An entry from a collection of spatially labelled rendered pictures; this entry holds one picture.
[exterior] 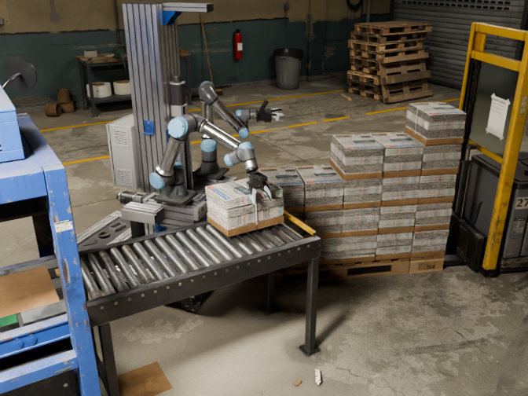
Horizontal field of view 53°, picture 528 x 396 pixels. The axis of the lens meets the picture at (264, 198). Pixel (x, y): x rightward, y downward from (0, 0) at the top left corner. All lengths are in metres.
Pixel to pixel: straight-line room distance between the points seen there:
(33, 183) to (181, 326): 1.92
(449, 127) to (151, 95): 2.09
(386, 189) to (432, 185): 0.36
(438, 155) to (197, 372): 2.25
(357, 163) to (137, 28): 1.74
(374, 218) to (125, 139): 1.90
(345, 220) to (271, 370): 1.26
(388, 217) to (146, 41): 2.13
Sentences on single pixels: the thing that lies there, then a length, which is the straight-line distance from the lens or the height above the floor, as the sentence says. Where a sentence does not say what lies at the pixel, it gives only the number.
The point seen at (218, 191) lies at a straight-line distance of 3.07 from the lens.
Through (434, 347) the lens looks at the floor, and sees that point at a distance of 3.67.
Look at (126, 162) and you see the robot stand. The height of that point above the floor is 0.97.
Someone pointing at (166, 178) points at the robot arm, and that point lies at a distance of 3.40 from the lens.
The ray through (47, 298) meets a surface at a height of 0.80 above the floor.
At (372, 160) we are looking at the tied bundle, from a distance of 3.84.
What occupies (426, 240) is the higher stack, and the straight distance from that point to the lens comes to 4.30.
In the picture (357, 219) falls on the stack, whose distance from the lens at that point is 3.98.
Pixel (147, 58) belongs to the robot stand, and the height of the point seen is 1.69.
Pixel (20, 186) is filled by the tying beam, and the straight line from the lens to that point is 2.08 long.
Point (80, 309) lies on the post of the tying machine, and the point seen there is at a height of 0.93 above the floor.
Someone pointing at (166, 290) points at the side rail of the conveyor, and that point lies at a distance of 2.69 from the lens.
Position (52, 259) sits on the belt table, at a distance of 3.04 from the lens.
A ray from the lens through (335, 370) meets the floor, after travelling 3.37.
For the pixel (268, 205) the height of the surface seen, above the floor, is 0.96.
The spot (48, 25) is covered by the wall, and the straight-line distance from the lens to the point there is 9.65.
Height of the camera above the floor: 2.22
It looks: 23 degrees down
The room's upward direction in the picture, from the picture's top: straight up
